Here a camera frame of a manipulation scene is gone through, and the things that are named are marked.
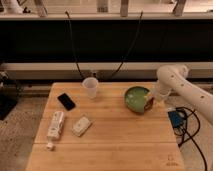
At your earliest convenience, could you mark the white rectangular box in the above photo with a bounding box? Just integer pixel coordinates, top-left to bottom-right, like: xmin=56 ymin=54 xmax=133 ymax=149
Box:
xmin=72 ymin=116 xmax=92 ymax=137

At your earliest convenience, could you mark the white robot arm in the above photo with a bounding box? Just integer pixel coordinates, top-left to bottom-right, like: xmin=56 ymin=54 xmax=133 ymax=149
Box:
xmin=151 ymin=64 xmax=213 ymax=125

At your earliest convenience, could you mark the black hanging cable right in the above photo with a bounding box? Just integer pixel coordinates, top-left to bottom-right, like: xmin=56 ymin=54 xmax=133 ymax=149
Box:
xmin=107 ymin=10 xmax=144 ymax=80

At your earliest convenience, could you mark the black cable on floor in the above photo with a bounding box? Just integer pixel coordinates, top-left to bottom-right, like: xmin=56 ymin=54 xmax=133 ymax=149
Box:
xmin=172 ymin=106 xmax=208 ymax=171

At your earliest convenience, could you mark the black smartphone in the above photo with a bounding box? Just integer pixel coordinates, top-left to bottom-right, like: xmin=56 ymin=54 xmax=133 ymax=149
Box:
xmin=57 ymin=93 xmax=75 ymax=110

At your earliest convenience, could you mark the small white cap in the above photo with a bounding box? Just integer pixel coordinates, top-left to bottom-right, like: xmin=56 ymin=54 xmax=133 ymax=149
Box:
xmin=46 ymin=142 xmax=54 ymax=151

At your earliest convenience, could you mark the blue device on floor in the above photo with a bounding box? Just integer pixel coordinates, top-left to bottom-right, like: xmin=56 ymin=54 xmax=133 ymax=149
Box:
xmin=168 ymin=111 xmax=184 ymax=128

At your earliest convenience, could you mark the translucent plastic cup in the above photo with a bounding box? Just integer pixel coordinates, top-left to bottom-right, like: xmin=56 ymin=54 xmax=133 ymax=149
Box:
xmin=82 ymin=77 xmax=98 ymax=99

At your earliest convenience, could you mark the red pepper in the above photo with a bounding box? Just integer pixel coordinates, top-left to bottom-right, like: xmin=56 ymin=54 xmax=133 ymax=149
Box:
xmin=144 ymin=97 xmax=154 ymax=111

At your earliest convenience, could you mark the green ceramic bowl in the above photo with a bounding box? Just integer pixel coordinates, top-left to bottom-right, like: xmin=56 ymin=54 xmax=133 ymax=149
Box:
xmin=124 ymin=86 xmax=152 ymax=114

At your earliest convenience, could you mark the black hanging cable left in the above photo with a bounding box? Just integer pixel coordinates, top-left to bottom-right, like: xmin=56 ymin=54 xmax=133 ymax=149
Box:
xmin=65 ymin=10 xmax=86 ymax=80

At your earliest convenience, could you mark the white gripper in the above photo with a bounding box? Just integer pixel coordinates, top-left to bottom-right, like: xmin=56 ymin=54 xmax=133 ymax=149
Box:
xmin=152 ymin=81 xmax=171 ymax=101

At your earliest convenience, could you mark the white remote control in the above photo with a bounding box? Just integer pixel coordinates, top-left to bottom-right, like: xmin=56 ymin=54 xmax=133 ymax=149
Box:
xmin=47 ymin=111 xmax=65 ymax=140

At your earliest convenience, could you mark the black hanging cable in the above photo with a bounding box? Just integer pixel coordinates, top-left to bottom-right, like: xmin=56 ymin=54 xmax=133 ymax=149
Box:
xmin=107 ymin=10 xmax=144 ymax=80
xmin=65 ymin=10 xmax=86 ymax=80

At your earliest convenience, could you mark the black object at left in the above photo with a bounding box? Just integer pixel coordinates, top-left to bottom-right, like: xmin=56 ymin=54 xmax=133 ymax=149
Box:
xmin=0 ymin=71 xmax=22 ymax=120

